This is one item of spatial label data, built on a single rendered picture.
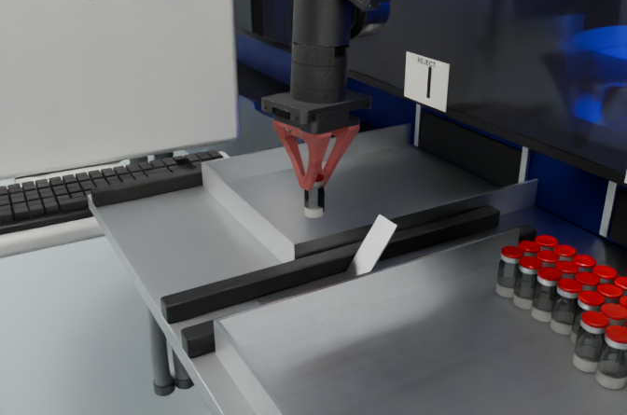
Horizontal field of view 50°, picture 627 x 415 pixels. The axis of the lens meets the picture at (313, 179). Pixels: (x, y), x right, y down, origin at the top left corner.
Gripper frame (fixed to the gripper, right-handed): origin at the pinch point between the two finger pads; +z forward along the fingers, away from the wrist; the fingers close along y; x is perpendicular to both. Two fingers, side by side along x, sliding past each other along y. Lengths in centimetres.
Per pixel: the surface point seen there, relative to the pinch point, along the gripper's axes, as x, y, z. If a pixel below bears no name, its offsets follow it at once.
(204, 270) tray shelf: 3.4, -11.8, 8.3
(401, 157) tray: 9.2, 28.1, 5.9
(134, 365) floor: 99, 33, 95
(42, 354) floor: 122, 16, 96
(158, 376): 63, 19, 72
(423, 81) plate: 2.5, 21.8, -7.6
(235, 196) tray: 10.5, -2.1, 4.8
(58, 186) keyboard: 47.1, -7.2, 13.8
